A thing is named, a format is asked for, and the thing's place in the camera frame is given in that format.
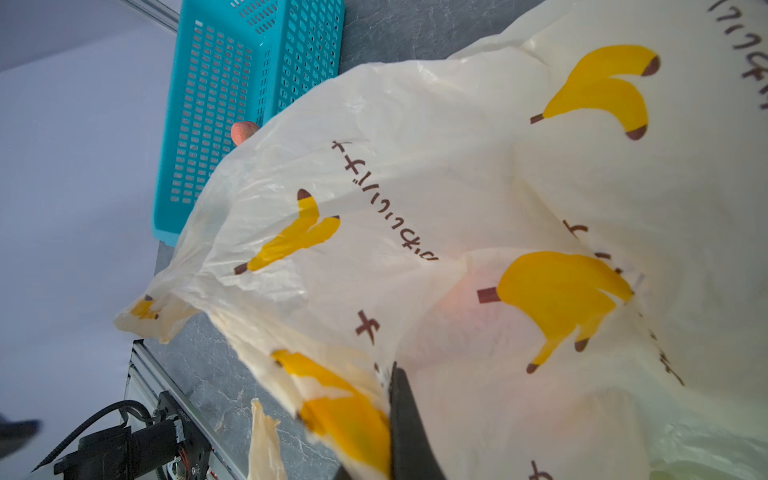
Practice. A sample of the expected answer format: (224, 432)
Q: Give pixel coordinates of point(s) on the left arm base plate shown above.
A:
(121, 441)

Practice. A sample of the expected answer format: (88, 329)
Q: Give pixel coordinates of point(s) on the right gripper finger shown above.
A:
(412, 455)

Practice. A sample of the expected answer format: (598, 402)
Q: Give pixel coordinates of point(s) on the small red fake fruit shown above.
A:
(243, 130)

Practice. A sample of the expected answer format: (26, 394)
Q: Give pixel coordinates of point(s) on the red fake apple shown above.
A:
(460, 308)

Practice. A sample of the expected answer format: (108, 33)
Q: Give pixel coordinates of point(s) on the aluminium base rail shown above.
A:
(200, 455)

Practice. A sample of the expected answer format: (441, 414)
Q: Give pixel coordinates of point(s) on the teal plastic basket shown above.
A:
(235, 61)

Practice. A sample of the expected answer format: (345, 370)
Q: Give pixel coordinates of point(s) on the banana print plastic bag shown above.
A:
(606, 160)

